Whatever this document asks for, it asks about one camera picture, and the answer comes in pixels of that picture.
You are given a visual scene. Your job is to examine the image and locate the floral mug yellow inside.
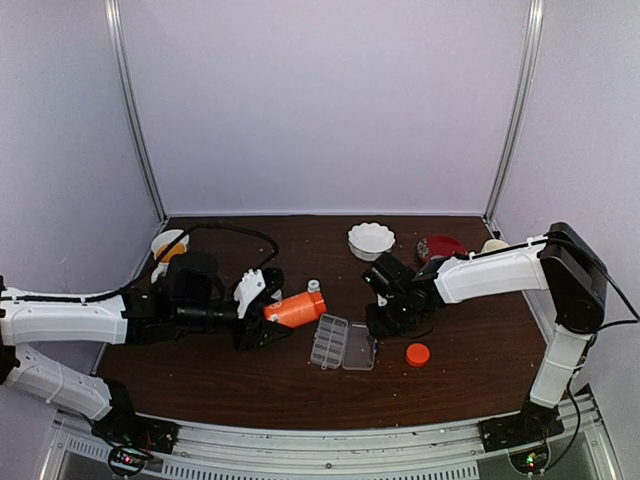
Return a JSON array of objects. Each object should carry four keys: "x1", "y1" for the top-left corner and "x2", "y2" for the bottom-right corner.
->
[{"x1": 150, "y1": 229, "x2": 190, "y2": 283}]

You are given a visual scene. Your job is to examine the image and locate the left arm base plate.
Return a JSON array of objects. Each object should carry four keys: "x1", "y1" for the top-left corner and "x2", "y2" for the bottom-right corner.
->
[{"x1": 90, "y1": 412, "x2": 179, "y2": 454}]

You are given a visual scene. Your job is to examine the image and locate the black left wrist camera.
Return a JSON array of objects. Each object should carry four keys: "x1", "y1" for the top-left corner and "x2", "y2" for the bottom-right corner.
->
[{"x1": 233, "y1": 267, "x2": 285, "y2": 319}]

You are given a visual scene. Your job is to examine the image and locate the clear plastic pill organizer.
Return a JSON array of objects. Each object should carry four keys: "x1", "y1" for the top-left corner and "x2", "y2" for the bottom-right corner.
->
[{"x1": 310, "y1": 314, "x2": 378, "y2": 371}]

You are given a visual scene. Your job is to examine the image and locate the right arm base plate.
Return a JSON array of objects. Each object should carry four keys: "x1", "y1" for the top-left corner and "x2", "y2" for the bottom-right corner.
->
[{"x1": 478, "y1": 412, "x2": 565, "y2": 453}]

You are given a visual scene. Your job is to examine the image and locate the white fluted ceramic bowl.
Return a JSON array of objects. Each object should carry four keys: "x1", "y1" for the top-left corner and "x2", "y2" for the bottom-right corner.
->
[{"x1": 347, "y1": 222, "x2": 396, "y2": 262}]

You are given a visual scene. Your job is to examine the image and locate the aluminium frame post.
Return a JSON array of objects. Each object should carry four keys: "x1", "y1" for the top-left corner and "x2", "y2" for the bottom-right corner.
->
[
  {"x1": 104, "y1": 0, "x2": 168, "y2": 223},
  {"x1": 483, "y1": 0, "x2": 545, "y2": 230}
]

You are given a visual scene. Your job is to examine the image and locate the orange bottle cap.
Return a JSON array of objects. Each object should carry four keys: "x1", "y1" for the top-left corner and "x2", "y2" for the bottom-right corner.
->
[{"x1": 405, "y1": 343, "x2": 431, "y2": 368}]

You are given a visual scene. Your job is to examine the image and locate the aluminium frame post left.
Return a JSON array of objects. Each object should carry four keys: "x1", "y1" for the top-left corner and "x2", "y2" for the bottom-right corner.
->
[{"x1": 104, "y1": 0, "x2": 168, "y2": 223}]

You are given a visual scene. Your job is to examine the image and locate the cream ribbed ceramic mug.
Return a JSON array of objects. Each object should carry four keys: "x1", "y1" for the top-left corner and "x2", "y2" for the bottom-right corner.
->
[{"x1": 481, "y1": 239, "x2": 509, "y2": 253}]

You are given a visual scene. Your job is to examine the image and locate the black camera cable right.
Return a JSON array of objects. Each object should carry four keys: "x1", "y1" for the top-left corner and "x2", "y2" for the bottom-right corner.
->
[{"x1": 594, "y1": 269, "x2": 640, "y2": 334}]

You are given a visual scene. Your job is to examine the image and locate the orange pill bottle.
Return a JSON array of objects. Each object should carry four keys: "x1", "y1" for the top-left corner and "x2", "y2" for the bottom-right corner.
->
[{"x1": 263, "y1": 291, "x2": 327, "y2": 328}]

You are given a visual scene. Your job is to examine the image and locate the small white pill bottle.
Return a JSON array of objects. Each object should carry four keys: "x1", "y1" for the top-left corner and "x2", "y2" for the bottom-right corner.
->
[{"x1": 307, "y1": 279, "x2": 321, "y2": 293}]

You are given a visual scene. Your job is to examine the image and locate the black camera cable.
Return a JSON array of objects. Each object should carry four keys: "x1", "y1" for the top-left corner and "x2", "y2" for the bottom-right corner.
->
[
  {"x1": 119, "y1": 223, "x2": 279, "y2": 296},
  {"x1": 594, "y1": 269, "x2": 640, "y2": 334}
]

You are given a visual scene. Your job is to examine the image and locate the black camera cable left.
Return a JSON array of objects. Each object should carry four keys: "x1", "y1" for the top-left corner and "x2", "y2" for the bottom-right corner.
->
[{"x1": 119, "y1": 223, "x2": 279, "y2": 296}]

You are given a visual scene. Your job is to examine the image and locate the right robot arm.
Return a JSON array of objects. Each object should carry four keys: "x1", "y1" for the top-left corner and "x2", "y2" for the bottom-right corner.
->
[{"x1": 362, "y1": 222, "x2": 608, "y2": 442}]

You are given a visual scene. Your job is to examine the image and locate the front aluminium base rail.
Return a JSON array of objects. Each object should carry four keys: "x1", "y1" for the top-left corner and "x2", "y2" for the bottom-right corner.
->
[{"x1": 39, "y1": 384, "x2": 616, "y2": 480}]

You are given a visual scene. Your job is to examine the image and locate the red floral saucer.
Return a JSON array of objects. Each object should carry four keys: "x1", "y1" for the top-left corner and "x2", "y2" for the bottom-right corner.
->
[{"x1": 416, "y1": 235, "x2": 467, "y2": 263}]

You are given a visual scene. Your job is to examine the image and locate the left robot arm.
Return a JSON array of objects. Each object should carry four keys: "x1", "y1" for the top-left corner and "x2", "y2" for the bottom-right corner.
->
[{"x1": 1, "y1": 252, "x2": 284, "y2": 444}]

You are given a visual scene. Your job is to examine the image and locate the aluminium frame post right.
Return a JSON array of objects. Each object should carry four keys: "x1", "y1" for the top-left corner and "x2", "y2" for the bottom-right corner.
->
[{"x1": 483, "y1": 0, "x2": 545, "y2": 230}]

